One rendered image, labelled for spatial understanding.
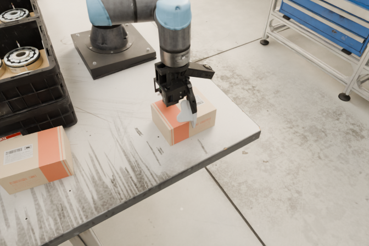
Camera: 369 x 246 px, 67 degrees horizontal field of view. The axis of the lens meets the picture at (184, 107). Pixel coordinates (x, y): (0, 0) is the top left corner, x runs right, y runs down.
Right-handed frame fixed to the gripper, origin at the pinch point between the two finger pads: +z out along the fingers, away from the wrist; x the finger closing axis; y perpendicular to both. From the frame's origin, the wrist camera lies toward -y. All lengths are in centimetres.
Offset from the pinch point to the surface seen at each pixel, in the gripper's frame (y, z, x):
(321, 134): -100, 76, 0
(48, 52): 28.6, -16.5, -25.7
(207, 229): -6, 75, 12
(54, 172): 38.8, 1.3, 0.3
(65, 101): 29.8, -6.1, -15.6
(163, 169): 13.4, 5.2, 11.8
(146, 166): 17.1, 5.1, 8.6
